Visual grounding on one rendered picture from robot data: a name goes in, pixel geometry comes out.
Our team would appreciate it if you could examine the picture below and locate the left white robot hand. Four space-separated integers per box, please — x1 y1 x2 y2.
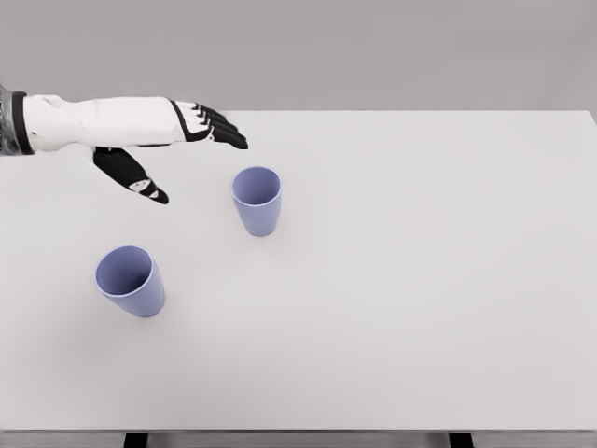
79 96 249 206

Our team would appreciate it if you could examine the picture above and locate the lavender plastic cup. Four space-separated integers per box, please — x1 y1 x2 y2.
230 166 284 238
94 245 166 320

